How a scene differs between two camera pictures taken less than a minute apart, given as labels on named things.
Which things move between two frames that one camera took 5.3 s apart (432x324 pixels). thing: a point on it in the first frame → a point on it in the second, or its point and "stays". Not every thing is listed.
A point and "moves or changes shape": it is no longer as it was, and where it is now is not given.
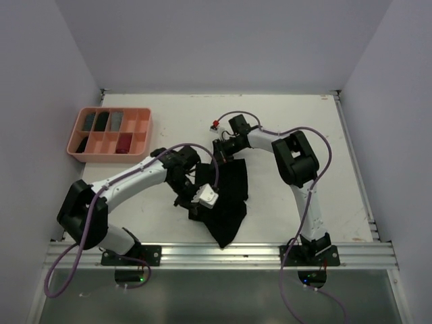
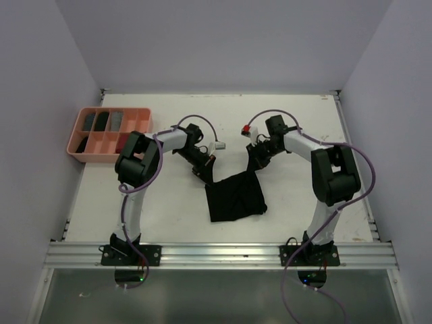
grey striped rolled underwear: [88, 121] stays
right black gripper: [219, 152] → [255, 160]
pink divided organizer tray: [109, 133] stays
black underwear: [229, 177] moves or changes shape
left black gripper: [186, 202] → [204, 170]
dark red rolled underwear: [123, 142] stays
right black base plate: [329, 257] stays
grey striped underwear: [116, 120] stays
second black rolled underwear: [81, 148] stays
